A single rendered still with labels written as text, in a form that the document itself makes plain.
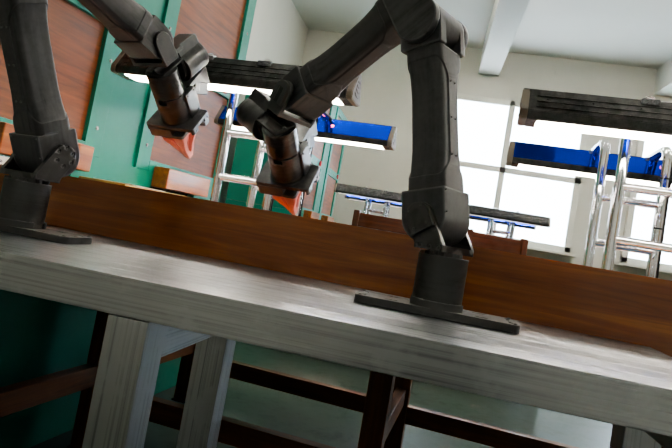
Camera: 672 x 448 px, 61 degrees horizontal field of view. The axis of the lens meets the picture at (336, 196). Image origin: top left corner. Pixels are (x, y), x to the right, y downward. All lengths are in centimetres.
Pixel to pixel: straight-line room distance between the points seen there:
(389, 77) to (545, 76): 168
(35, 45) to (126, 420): 52
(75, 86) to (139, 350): 118
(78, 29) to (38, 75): 81
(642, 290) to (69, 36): 143
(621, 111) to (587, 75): 549
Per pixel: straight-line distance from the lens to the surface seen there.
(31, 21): 90
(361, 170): 635
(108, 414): 64
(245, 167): 415
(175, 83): 107
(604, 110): 124
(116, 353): 62
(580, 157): 179
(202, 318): 58
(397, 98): 648
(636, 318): 91
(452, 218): 72
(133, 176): 192
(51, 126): 91
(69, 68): 169
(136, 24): 101
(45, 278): 66
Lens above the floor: 75
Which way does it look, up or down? 3 degrees up
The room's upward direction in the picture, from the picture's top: 10 degrees clockwise
